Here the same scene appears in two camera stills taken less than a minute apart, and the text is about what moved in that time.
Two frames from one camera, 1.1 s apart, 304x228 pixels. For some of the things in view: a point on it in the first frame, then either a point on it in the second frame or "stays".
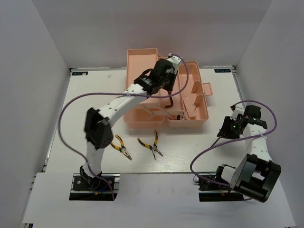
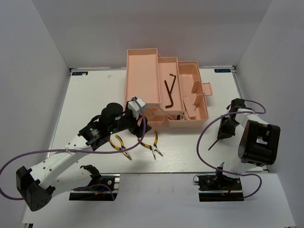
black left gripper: [170, 86] → [136, 129]
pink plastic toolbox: [184, 107] stays
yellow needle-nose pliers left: [123, 149] stays
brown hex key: [169, 92] stays
